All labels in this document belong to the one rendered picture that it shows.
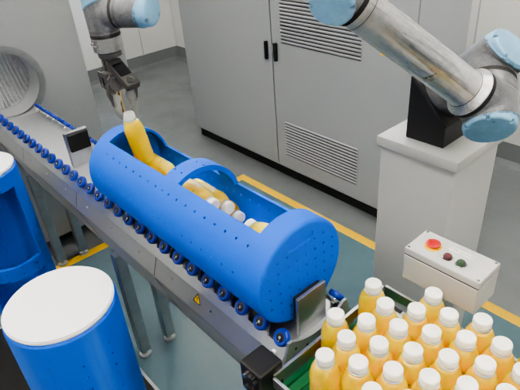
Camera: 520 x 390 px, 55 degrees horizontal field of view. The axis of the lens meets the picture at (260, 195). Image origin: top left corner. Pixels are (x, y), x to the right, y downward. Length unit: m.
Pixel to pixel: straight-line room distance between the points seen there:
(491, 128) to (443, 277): 0.49
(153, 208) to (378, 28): 0.77
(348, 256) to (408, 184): 1.21
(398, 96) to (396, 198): 1.01
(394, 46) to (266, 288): 0.69
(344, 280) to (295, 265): 1.66
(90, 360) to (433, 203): 1.21
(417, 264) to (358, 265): 1.64
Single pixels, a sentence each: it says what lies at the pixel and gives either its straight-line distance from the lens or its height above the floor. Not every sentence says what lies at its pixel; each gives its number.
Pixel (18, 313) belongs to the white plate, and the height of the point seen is 1.04.
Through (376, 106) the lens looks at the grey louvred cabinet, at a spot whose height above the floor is 0.78.
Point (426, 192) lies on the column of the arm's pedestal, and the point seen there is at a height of 0.94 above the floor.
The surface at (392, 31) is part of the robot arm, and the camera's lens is 1.35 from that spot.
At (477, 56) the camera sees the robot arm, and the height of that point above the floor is 1.41.
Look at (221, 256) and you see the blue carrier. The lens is 1.23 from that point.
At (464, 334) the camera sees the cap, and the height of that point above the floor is 1.08.
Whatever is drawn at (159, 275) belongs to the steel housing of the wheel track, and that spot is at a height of 0.85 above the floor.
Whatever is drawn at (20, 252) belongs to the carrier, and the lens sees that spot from 2.62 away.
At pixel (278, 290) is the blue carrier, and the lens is 1.20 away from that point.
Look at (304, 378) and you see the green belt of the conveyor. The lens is 1.27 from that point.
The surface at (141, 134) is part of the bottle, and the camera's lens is 1.69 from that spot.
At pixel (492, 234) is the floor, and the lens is 3.34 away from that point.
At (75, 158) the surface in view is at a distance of 2.27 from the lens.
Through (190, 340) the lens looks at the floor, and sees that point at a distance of 2.61.
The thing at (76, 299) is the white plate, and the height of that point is 1.04.
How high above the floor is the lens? 1.91
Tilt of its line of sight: 32 degrees down
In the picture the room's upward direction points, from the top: 5 degrees counter-clockwise
